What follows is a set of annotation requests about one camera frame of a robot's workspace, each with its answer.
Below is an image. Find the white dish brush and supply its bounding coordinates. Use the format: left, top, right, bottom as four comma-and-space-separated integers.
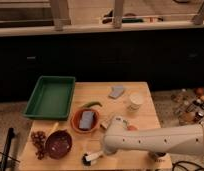
82, 151, 103, 166

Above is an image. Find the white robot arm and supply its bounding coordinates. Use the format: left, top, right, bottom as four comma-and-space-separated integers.
101, 116, 204, 156

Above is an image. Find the purple bowl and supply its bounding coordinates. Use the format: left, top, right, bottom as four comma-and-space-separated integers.
45, 130, 72, 159

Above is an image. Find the grey blue cloth piece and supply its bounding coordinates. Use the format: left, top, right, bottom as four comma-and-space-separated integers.
109, 86, 125, 99

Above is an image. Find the green chili pepper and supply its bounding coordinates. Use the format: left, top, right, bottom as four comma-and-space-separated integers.
81, 101, 102, 108

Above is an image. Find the blue sponge on plate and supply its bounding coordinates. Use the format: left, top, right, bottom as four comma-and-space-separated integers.
79, 111, 94, 130

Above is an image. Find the white paper cup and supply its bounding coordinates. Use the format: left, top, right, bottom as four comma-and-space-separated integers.
129, 93, 144, 112

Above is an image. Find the wooden block eraser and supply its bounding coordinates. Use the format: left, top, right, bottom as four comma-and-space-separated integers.
100, 116, 114, 130

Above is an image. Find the orange plate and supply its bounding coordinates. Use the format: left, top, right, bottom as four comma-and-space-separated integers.
71, 108, 99, 134

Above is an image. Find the red apple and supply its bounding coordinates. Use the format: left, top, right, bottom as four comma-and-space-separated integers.
127, 125, 138, 131

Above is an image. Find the green plastic tray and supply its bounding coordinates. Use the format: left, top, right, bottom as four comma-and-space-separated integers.
24, 76, 76, 120

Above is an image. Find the brown grape bunch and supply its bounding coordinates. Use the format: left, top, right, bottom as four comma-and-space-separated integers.
31, 131, 46, 160

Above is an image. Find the metal cup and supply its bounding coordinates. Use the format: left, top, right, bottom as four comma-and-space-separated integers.
149, 152, 165, 161

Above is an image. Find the bottles and clutter pile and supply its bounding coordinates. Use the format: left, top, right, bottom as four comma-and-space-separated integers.
171, 87, 204, 125

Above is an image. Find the black stand left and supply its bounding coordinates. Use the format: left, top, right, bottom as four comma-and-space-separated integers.
0, 127, 15, 171

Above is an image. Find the black cable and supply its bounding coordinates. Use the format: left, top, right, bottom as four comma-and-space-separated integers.
171, 160, 204, 171

